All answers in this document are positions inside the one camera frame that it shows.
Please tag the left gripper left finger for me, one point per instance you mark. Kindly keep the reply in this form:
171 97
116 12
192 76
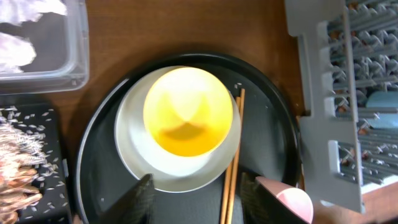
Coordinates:
135 207

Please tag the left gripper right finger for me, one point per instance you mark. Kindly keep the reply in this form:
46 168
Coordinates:
260 206

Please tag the pink cup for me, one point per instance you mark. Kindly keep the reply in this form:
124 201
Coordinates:
293 199

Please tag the yellow bowl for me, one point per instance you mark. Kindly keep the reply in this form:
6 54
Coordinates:
188 112

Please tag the food scraps with rice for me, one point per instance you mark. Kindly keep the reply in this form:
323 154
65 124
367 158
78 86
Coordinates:
20 152

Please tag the white napkin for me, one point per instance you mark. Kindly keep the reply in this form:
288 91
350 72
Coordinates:
16 51

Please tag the light blue cup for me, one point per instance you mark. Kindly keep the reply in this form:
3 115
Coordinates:
384 103

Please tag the grey dishwasher rack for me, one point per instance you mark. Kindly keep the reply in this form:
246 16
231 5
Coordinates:
347 51

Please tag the wooden chopstick left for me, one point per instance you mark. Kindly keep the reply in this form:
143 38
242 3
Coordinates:
227 181

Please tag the wooden chopstick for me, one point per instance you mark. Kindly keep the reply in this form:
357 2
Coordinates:
227 181
232 189

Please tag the grey plate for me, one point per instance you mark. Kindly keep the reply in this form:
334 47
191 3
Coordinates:
141 155

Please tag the round black serving tray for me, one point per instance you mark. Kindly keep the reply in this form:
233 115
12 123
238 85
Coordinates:
270 139

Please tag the wooden chopstick right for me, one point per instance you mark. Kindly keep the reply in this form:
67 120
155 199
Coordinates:
232 189

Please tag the black rectangular tray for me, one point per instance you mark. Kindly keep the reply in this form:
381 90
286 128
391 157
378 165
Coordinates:
54 206

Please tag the clear plastic bin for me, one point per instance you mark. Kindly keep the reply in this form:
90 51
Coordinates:
61 44

